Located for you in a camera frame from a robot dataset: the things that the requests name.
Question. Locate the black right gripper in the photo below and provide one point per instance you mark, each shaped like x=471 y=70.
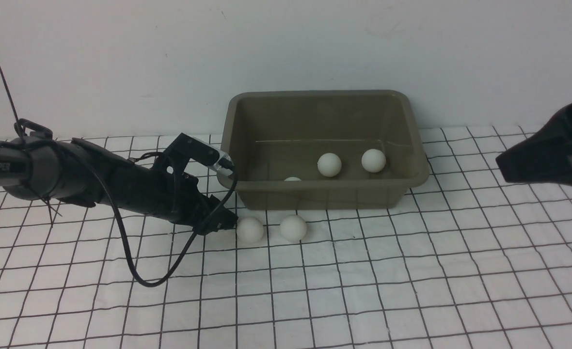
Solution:
x=545 y=157

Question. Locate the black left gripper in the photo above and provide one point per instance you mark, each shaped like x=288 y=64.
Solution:
x=204 y=214

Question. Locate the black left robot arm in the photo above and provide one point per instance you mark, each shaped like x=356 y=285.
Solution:
x=85 y=174

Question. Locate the white grid-pattern table mat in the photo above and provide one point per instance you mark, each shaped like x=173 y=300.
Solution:
x=465 y=261

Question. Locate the olive plastic storage bin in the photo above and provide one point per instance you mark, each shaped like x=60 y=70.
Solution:
x=274 y=135

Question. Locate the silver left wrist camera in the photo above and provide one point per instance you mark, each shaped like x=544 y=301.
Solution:
x=185 y=148

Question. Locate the black cable tie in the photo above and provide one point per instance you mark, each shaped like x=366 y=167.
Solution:
x=21 y=125

